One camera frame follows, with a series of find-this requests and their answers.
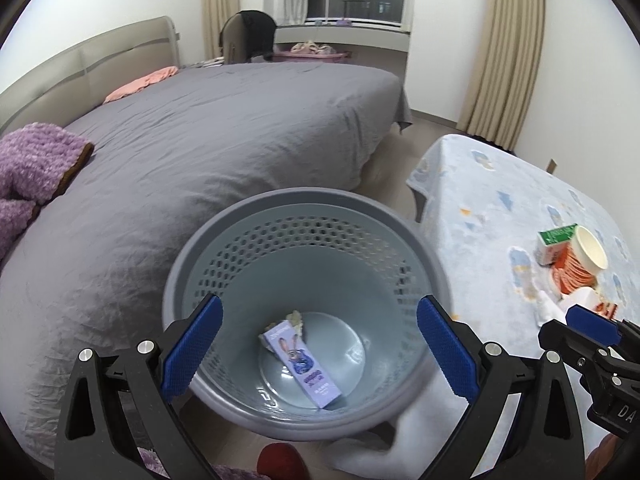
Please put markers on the pink laundry basket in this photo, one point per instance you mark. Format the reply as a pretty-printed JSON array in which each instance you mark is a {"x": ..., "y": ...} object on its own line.
[{"x": 310, "y": 56}]

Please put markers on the pile of pale clothes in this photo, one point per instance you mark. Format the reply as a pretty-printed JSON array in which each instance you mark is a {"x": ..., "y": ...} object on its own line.
[{"x": 312, "y": 48}]

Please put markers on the brown chair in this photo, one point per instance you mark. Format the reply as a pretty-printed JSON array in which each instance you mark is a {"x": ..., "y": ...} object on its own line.
[{"x": 231, "y": 40}]

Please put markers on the pink pillow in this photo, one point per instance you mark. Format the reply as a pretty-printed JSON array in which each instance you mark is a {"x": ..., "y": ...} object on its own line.
[{"x": 140, "y": 84}]

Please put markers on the crumpled paper scrap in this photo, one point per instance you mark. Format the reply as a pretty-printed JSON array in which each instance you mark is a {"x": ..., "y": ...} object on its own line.
[{"x": 295, "y": 321}]

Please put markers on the beige padded headboard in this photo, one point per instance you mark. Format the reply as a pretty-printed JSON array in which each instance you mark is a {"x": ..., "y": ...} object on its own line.
[{"x": 75, "y": 65}]

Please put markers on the red slipper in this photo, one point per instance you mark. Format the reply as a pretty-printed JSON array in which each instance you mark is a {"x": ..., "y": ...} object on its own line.
[{"x": 277, "y": 462}]

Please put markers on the green and white carton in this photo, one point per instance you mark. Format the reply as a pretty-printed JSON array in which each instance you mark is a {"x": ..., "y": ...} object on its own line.
[{"x": 550, "y": 245}]

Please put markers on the purple fluffy blanket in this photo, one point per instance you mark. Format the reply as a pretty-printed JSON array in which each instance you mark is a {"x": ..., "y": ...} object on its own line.
[{"x": 35, "y": 160}]

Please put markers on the purple cartoon print box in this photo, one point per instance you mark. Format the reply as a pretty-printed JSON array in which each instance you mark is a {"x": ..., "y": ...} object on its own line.
[{"x": 300, "y": 360}]

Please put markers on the grey perforated plastic basket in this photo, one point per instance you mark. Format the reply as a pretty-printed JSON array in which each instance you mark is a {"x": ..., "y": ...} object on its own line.
[{"x": 310, "y": 270}]

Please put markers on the white thin-frame rack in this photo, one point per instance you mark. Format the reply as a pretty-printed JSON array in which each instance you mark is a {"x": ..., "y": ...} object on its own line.
[{"x": 326, "y": 7}]

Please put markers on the orange striped paper cup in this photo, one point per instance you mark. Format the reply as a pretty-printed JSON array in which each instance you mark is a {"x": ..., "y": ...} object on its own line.
[{"x": 575, "y": 272}]

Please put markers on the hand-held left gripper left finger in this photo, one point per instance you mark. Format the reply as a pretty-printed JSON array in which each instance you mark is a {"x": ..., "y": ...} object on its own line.
[{"x": 195, "y": 350}]

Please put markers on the bed with grey sheet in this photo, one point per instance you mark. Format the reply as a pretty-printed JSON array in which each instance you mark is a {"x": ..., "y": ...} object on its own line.
[{"x": 200, "y": 160}]

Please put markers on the beige curtain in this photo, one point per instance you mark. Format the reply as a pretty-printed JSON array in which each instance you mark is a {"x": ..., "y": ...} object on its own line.
[
  {"x": 220, "y": 5},
  {"x": 505, "y": 50}
]

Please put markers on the light blue printed blanket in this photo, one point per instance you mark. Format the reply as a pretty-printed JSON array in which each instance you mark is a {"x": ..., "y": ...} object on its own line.
[{"x": 500, "y": 200}]

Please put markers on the black garment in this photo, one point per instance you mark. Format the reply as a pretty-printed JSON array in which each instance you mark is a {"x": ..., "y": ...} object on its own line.
[{"x": 259, "y": 32}]

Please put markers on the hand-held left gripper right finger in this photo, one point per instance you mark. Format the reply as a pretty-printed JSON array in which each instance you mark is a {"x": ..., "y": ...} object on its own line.
[{"x": 445, "y": 345}]

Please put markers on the purple fluffy cloth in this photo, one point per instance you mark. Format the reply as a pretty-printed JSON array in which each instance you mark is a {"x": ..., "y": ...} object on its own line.
[{"x": 150, "y": 462}]

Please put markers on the white window sill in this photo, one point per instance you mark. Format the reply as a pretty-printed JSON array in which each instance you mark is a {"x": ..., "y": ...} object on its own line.
[{"x": 370, "y": 37}]

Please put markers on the white playing card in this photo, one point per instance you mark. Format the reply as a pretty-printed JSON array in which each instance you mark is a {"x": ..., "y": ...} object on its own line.
[{"x": 585, "y": 297}]

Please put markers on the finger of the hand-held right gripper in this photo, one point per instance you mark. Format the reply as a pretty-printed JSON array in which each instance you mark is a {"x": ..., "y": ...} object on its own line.
[
  {"x": 560, "y": 337},
  {"x": 592, "y": 317}
]

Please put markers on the beige wall socket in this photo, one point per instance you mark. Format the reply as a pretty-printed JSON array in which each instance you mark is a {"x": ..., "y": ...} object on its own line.
[{"x": 552, "y": 165}]

